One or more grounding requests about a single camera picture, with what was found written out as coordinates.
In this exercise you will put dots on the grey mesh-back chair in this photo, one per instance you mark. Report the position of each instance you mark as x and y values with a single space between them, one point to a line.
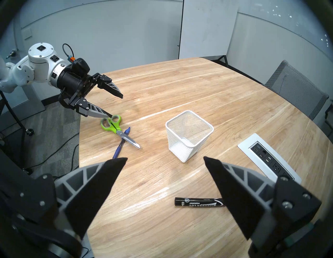
294 88
329 117

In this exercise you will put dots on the white mesh pen holder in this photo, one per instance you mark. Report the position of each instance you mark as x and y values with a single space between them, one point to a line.
179 150

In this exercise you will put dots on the grey table power outlet panel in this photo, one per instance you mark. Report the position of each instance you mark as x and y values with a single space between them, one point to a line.
247 145

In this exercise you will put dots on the black wheeled stand frame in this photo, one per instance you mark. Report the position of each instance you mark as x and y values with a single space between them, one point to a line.
30 131

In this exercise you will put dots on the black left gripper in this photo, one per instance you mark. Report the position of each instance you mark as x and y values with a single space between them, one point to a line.
72 85

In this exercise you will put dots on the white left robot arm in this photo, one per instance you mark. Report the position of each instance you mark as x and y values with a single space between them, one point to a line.
39 62

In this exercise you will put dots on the rolling whiteboard on stand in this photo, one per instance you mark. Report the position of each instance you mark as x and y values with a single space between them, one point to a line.
208 26

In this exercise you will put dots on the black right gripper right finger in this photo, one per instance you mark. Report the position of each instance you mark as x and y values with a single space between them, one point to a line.
239 197

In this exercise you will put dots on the blue ballpoint pen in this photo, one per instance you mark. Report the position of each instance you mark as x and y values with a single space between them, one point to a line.
118 150

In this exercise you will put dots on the black permanent marker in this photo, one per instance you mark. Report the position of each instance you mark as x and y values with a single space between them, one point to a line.
197 202

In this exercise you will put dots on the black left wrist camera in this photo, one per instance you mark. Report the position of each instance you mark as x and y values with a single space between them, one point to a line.
80 67

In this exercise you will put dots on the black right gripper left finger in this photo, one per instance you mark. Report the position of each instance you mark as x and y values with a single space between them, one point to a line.
91 192

